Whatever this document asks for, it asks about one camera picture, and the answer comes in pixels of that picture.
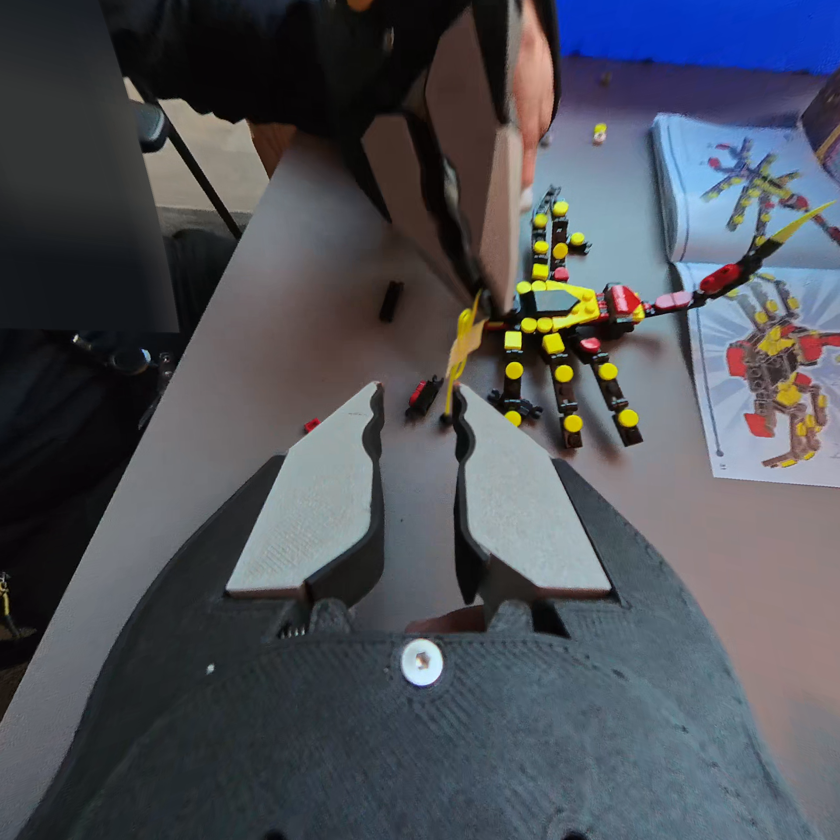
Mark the black lego plate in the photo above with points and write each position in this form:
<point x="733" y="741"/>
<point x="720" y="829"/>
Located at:
<point x="391" y="300"/>

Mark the red and black lego segment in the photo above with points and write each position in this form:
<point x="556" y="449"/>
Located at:
<point x="420" y="394"/>

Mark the black yellow lego scorpion model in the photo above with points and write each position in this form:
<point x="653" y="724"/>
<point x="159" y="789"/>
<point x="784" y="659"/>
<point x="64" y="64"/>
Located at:
<point x="558" y="302"/>

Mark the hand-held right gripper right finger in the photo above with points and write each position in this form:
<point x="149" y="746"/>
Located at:
<point x="531" y="518"/>

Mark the small yellow lego stud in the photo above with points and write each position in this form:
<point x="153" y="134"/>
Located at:
<point x="599" y="133"/>

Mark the blue plastic bin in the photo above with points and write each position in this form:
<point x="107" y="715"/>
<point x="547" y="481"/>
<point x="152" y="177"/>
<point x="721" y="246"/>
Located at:
<point x="689" y="33"/>

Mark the open lego instruction booklet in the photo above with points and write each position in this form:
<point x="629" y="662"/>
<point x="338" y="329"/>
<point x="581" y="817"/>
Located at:
<point x="712" y="420"/>

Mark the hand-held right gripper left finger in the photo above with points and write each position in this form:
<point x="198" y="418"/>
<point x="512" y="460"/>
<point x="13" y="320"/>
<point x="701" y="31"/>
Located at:
<point x="308" y="505"/>

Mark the person's left hand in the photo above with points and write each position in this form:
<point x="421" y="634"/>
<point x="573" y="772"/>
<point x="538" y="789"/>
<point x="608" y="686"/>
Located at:
<point x="539" y="85"/>

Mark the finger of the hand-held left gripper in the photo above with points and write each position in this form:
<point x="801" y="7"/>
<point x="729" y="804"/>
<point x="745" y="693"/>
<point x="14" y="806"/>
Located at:
<point x="410" y="177"/>
<point x="479" y="164"/>

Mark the lego set cardboard box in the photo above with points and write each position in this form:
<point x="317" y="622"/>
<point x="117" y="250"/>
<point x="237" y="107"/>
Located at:
<point x="823" y="124"/>

